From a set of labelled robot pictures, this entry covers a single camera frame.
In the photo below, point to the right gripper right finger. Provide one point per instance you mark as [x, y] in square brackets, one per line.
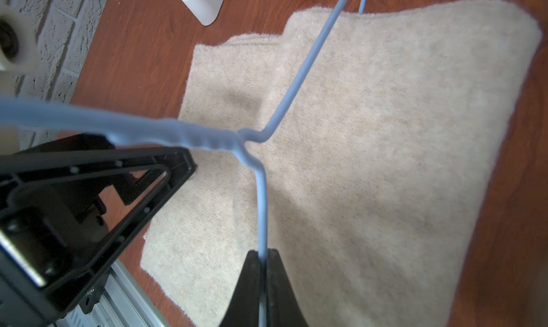
[282, 307]

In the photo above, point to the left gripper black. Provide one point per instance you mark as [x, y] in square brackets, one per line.
[67, 216]

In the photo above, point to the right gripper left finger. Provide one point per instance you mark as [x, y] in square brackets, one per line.
[243, 309]

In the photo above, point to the blue wire hanger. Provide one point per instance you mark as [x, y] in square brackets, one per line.
[192, 136]

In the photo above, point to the beige wool scarf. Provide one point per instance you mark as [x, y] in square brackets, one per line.
[376, 174]

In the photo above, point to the aluminium front rail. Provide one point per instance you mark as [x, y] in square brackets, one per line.
[121, 303]

